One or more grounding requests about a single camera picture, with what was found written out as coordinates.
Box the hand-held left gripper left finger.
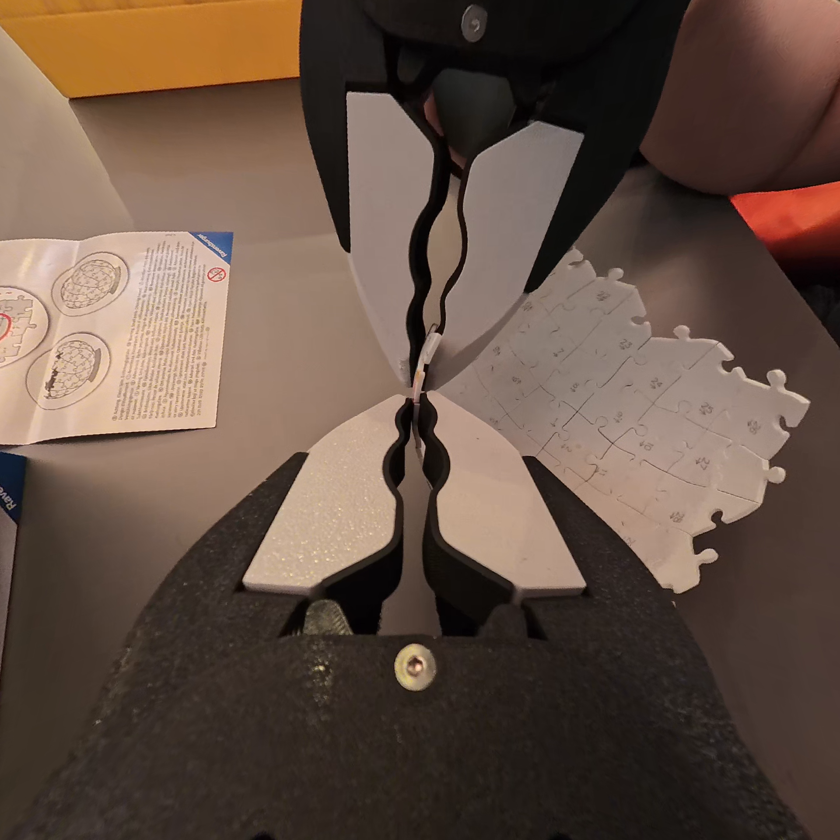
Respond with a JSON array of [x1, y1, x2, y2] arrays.
[[241, 394, 413, 636]]

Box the orange object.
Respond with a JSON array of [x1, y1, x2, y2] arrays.
[[730, 184, 840, 277]]

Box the colourful puzzle box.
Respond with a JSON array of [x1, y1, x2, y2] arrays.
[[0, 451, 28, 664]]

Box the small white puzzle piece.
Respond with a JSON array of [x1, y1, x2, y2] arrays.
[[410, 325, 442, 403]]

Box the partly built puzzle ball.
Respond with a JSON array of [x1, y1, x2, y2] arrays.
[[436, 246, 811, 595]]

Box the white instruction leaflet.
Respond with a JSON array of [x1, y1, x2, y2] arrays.
[[0, 230, 235, 444]]

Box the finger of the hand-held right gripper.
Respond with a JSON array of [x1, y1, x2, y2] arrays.
[[423, 119, 587, 391], [344, 91, 441, 389]]

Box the yellow plastic bin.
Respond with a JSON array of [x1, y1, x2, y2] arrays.
[[0, 0, 303, 99]]

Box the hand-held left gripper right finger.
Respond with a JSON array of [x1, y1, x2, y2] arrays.
[[419, 392, 588, 636]]

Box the person's right forearm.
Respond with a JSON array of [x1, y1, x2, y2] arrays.
[[640, 0, 840, 196]]

